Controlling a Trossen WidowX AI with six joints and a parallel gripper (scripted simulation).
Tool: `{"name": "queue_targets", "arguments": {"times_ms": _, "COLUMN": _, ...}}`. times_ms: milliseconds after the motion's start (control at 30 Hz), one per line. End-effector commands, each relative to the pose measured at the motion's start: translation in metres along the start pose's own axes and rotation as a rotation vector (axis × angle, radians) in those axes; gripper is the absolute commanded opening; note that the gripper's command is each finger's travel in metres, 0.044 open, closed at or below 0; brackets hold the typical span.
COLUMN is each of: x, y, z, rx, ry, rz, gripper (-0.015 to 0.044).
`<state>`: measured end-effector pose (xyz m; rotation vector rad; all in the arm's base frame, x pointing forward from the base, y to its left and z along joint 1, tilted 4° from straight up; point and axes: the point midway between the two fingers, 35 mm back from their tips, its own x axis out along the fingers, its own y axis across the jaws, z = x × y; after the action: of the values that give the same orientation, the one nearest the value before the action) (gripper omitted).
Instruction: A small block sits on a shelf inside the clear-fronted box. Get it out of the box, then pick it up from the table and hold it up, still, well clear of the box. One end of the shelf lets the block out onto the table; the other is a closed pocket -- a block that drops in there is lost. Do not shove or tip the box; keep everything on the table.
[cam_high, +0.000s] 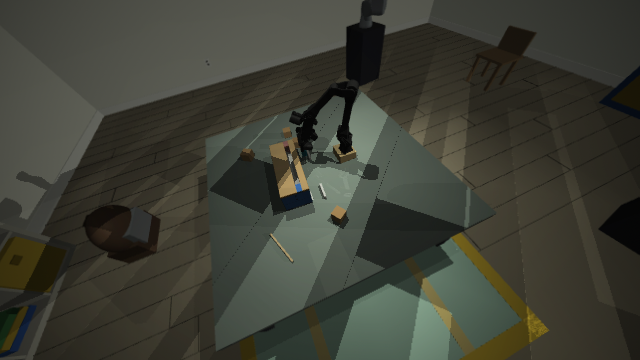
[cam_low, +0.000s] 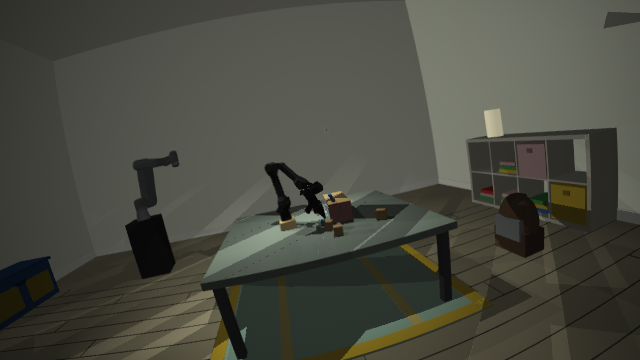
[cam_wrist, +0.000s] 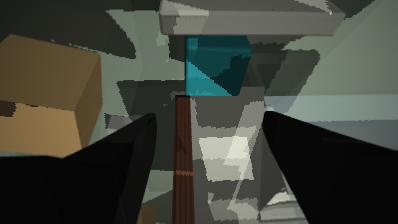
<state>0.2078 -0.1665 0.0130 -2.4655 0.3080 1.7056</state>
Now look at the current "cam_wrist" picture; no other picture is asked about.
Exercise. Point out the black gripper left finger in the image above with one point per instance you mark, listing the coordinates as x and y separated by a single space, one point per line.
103 183

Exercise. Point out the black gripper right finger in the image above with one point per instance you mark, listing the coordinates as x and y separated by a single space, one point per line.
336 179

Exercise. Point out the teal block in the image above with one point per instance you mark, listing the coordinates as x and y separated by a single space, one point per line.
215 65

